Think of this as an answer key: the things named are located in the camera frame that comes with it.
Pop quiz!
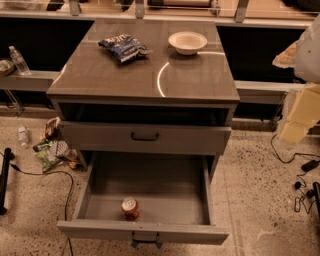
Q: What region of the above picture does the red coke can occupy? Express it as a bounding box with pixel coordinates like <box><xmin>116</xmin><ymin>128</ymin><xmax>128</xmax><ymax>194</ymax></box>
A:
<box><xmin>121</xmin><ymin>197</ymin><xmax>140</xmax><ymax>221</ymax></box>

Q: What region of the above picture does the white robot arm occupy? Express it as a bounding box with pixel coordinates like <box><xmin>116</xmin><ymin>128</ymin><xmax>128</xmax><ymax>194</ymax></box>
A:
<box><xmin>294</xmin><ymin>23</ymin><xmax>320</xmax><ymax>83</ymax></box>

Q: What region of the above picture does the grey drawer cabinet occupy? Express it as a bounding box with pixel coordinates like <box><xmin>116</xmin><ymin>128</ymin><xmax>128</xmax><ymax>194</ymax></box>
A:
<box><xmin>45</xmin><ymin>18</ymin><xmax>241</xmax><ymax>174</ymax></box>

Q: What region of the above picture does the open grey lower drawer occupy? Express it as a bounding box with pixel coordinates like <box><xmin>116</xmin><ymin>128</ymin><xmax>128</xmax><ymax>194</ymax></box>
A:
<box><xmin>58</xmin><ymin>152</ymin><xmax>229</xmax><ymax>246</ymax></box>

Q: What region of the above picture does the blue chip bag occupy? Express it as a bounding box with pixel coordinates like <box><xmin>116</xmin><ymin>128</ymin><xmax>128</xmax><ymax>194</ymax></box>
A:
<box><xmin>98</xmin><ymin>33</ymin><xmax>152</xmax><ymax>63</ymax></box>

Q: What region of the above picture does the white paper bowl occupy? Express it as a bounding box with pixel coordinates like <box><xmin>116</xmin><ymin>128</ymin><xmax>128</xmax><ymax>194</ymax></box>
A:
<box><xmin>168</xmin><ymin>31</ymin><xmax>207</xmax><ymax>56</ymax></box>

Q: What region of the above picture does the brown snack bag on floor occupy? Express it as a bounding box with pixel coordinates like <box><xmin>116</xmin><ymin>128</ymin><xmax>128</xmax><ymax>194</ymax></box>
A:
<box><xmin>44</xmin><ymin>117</ymin><xmax>60</xmax><ymax>140</ymax></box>

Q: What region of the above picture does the green snack bag on floor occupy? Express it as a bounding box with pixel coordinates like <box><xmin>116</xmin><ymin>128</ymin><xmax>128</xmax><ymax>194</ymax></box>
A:
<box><xmin>33</xmin><ymin>141</ymin><xmax>62</xmax><ymax>173</ymax></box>

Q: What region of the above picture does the plastic bottle on floor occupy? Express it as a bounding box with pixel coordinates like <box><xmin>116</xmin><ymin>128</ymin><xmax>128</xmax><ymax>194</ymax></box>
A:
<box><xmin>18</xmin><ymin>126</ymin><xmax>29</xmax><ymax>147</ymax></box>

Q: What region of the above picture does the black stand left floor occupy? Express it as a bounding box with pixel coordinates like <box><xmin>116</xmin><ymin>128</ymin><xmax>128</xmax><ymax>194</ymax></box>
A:
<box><xmin>0</xmin><ymin>148</ymin><xmax>15</xmax><ymax>215</ymax></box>

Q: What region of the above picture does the black stand floor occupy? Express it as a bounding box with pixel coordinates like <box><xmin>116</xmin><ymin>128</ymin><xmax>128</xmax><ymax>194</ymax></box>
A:
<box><xmin>0</xmin><ymin>148</ymin><xmax>15</xmax><ymax>215</ymax></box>
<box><xmin>312</xmin><ymin>182</ymin><xmax>320</xmax><ymax>220</ymax></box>

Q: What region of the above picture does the clear water bottle on ledge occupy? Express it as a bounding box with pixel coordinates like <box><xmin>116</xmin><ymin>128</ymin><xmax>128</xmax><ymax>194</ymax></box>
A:
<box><xmin>9</xmin><ymin>46</ymin><xmax>30</xmax><ymax>75</ymax></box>

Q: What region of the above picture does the bowl on left ledge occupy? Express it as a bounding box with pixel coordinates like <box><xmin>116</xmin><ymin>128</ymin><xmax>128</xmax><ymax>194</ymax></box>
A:
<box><xmin>0</xmin><ymin>59</ymin><xmax>15</xmax><ymax>77</ymax></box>

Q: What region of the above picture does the black stand right floor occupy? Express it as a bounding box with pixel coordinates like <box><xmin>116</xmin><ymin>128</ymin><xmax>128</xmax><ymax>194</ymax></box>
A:
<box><xmin>312</xmin><ymin>182</ymin><xmax>320</xmax><ymax>220</ymax></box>

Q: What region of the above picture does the black cable left floor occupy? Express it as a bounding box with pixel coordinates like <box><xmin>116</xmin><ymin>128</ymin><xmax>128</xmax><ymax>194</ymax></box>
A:
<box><xmin>0</xmin><ymin>151</ymin><xmax>75</xmax><ymax>256</ymax></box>

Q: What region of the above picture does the black power adapter cable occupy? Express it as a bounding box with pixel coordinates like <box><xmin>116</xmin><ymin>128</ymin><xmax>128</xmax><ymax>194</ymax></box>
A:
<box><xmin>269</xmin><ymin>133</ymin><xmax>320</xmax><ymax>214</ymax></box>

